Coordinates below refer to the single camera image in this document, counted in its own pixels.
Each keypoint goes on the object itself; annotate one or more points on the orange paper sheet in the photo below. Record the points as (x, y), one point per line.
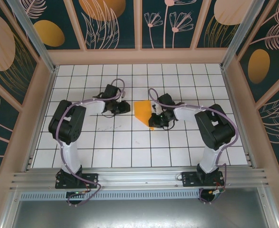
(142, 110)

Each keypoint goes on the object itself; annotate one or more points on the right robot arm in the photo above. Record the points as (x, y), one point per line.
(186, 115)

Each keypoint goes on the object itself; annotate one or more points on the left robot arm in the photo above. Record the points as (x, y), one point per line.
(95, 108)

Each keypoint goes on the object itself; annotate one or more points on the grey metal sheet panel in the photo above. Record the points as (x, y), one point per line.
(139, 213)

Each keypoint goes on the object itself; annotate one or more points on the aluminium mounting rail beam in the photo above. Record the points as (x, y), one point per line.
(139, 177)

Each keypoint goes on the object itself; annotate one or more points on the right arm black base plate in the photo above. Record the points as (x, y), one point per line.
(188, 178)

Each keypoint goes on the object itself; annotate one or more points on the aluminium table edge rail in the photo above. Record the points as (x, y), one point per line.
(41, 118)
(238, 118)

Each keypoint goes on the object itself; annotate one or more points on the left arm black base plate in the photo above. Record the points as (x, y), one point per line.
(91, 179)

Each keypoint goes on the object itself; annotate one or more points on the aluminium corner post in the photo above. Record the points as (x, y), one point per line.
(31, 35)
(242, 35)

